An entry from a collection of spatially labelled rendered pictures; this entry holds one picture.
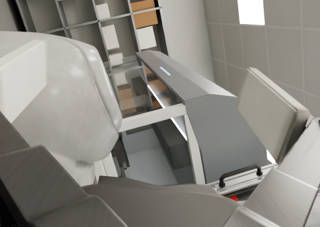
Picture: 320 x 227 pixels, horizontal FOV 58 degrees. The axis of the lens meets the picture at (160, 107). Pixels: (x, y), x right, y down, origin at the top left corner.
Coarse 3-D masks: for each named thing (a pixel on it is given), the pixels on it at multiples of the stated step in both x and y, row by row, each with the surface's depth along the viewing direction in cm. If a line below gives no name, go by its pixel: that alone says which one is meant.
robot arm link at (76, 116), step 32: (0, 32) 26; (32, 32) 29; (64, 64) 25; (96, 64) 27; (64, 96) 24; (96, 96) 26; (32, 128) 24; (64, 128) 24; (96, 128) 27; (64, 160) 26; (96, 160) 29
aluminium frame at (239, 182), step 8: (256, 168) 121; (264, 168) 120; (232, 176) 120; (240, 176) 119; (248, 176) 118; (256, 176) 116; (264, 176) 115; (208, 184) 118; (216, 184) 118; (232, 184) 115; (240, 184) 114; (248, 184) 113; (256, 184) 114; (224, 192) 112; (232, 192) 112
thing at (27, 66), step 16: (32, 48) 16; (0, 64) 12; (16, 64) 14; (32, 64) 16; (0, 80) 12; (16, 80) 14; (32, 80) 16; (0, 96) 12; (16, 96) 14; (32, 96) 16; (16, 112) 14
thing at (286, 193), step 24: (312, 120) 13; (312, 144) 11; (288, 168) 9; (312, 168) 9; (264, 192) 7; (288, 192) 7; (312, 192) 7; (240, 216) 6; (264, 216) 6; (288, 216) 6
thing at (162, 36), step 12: (24, 0) 406; (156, 0) 417; (24, 12) 388; (60, 12) 386; (96, 12) 395; (132, 12) 405; (156, 12) 438; (24, 24) 381; (84, 24) 396; (132, 24) 414; (156, 24) 462; (132, 36) 455; (168, 48) 430; (108, 60) 417
